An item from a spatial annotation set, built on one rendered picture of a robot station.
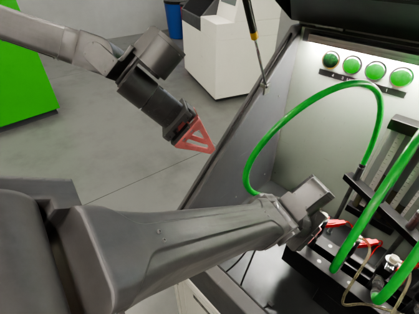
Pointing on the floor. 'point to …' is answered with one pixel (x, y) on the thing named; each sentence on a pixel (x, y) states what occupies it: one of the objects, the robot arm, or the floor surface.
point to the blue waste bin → (174, 18)
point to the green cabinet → (23, 85)
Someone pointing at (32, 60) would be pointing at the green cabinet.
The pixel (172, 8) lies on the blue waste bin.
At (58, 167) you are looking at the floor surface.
